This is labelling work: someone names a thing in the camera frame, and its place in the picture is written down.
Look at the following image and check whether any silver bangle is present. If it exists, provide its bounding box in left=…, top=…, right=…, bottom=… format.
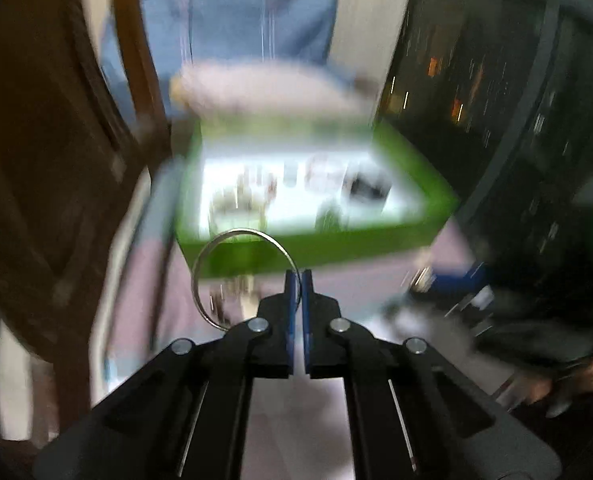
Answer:
left=190, top=228, right=303, bottom=332

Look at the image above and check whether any black watch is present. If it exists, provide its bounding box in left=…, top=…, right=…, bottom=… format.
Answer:
left=343, top=165, right=393, bottom=209

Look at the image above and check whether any person right hand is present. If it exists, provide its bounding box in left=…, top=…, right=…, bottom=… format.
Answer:
left=522, top=361, right=593, bottom=404

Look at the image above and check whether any green cardboard box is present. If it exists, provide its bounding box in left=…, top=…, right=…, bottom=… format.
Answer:
left=175, top=115, right=458, bottom=274

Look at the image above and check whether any pink plaid bedsheet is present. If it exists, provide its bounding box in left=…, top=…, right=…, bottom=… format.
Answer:
left=88, top=159, right=518, bottom=480

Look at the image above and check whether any pink seat cushion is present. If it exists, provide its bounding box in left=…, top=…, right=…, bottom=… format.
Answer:
left=170, top=60, right=373, bottom=117

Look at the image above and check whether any carved brown wooden chair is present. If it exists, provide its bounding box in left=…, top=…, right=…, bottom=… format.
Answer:
left=0, top=0, right=166, bottom=428

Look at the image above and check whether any blue plaid cloth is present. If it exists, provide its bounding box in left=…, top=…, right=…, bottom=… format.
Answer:
left=100, top=0, right=344, bottom=122

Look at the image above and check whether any beige cabinet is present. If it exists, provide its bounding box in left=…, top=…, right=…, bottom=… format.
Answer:
left=328, top=0, right=409, bottom=96

